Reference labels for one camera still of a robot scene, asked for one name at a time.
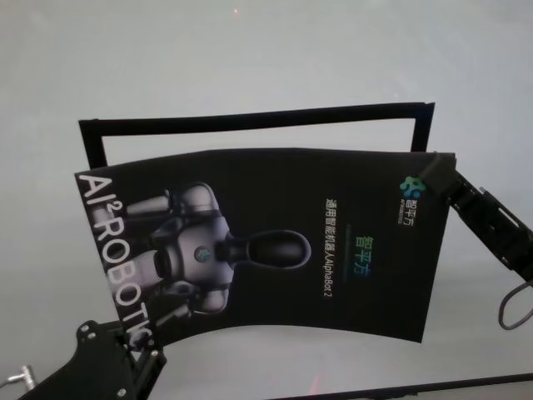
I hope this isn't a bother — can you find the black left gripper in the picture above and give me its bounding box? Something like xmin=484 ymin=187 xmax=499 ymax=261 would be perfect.
xmin=27 ymin=319 xmax=168 ymax=400

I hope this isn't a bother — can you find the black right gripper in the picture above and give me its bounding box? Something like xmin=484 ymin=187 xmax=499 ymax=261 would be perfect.
xmin=420 ymin=154 xmax=533 ymax=288

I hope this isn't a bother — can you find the black robot poster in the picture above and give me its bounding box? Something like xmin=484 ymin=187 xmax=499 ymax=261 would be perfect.
xmin=72 ymin=146 xmax=458 ymax=349

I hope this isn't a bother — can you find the grey cable with metal plug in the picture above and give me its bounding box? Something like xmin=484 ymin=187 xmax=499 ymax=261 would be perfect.
xmin=0 ymin=363 xmax=37 ymax=391

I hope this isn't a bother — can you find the grey looped cable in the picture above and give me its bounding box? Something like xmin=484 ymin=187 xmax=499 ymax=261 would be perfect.
xmin=496 ymin=282 xmax=533 ymax=331

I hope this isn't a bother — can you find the black rectangular tape frame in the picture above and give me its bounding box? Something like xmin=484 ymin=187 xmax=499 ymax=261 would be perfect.
xmin=77 ymin=101 xmax=437 ymax=171

